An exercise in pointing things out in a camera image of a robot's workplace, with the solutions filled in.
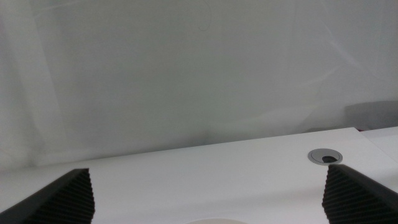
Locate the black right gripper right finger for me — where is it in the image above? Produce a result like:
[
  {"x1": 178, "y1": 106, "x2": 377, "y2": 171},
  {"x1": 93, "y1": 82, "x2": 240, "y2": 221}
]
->
[{"x1": 321, "y1": 164, "x2": 398, "y2": 224}]

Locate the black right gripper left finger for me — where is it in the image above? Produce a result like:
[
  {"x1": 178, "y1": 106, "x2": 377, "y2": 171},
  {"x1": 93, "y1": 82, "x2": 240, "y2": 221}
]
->
[{"x1": 0, "y1": 167, "x2": 96, "y2": 224}]

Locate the dark grey background object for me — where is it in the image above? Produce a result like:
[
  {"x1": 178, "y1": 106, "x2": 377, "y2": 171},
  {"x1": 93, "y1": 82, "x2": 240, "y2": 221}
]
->
[{"x1": 343, "y1": 100, "x2": 398, "y2": 132}]

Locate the cream shallow bowl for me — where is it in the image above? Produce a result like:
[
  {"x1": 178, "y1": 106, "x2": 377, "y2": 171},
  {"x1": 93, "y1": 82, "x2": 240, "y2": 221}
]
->
[{"x1": 183, "y1": 217, "x2": 250, "y2": 224}]

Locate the white backdrop curtain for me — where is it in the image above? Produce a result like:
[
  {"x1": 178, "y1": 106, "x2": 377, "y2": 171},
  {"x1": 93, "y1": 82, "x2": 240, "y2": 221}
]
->
[{"x1": 0, "y1": 0, "x2": 398, "y2": 174}]

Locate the silver table cable grommet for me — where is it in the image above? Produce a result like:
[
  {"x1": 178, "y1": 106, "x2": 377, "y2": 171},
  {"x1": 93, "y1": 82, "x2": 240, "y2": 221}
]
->
[{"x1": 307, "y1": 148, "x2": 344, "y2": 166}]

